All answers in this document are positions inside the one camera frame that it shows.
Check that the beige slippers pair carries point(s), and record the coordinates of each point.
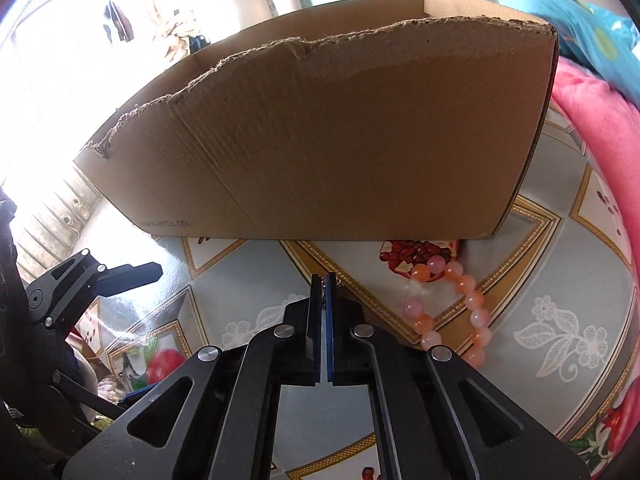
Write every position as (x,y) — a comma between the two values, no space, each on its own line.
(77,212)

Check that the dark hanging garment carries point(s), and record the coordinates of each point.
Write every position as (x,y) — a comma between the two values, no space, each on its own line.
(117,22)

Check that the fruit print tablecloth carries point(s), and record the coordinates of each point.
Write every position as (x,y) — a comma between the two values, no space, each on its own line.
(550,280)

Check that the cluttered pile of belongings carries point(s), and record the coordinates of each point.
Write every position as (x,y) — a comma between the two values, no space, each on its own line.
(182,37)

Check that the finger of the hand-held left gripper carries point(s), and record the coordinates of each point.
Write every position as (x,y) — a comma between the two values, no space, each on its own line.
(137,392)
(135,274)

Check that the pink floral blanket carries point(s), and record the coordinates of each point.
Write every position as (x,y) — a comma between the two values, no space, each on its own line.
(600,110)

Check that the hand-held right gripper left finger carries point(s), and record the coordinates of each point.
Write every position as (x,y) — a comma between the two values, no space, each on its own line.
(312,340)

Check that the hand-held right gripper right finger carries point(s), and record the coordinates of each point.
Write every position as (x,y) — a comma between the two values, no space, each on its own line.
(328,340)

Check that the blue patterned quilt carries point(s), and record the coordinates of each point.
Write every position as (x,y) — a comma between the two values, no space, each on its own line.
(575,20)

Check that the brown cardboard box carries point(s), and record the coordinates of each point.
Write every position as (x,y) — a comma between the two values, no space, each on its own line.
(325,150)

